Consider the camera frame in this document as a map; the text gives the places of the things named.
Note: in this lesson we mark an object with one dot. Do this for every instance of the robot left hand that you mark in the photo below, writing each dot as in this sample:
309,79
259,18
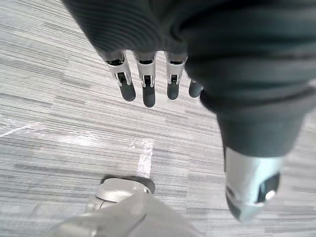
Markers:
222,49

